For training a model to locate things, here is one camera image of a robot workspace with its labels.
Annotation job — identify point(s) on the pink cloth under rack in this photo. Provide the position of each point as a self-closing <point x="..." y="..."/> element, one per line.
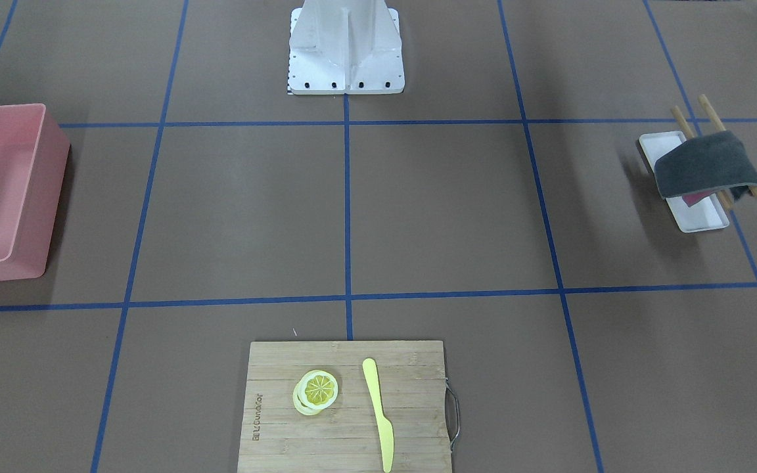
<point x="695" y="197"/>

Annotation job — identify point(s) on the yellow lemon slice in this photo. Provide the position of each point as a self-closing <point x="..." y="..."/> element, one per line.
<point x="314" y="392"/>

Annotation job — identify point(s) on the yellow plastic knife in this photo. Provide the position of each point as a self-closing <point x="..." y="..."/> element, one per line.
<point x="385" y="428"/>

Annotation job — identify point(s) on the white rectangular tray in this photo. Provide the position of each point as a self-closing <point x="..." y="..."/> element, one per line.
<point x="705" y="215"/>

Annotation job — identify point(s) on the grey cleaning cloth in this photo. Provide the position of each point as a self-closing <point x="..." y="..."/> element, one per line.
<point x="705" y="165"/>

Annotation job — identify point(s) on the pink plastic bin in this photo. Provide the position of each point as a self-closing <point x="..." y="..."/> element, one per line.
<point x="33" y="157"/>

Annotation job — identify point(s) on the metal cutting board handle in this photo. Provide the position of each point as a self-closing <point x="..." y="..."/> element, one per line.
<point x="454" y="424"/>

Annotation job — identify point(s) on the bamboo cutting board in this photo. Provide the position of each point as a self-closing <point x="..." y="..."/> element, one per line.
<point x="344" y="437"/>

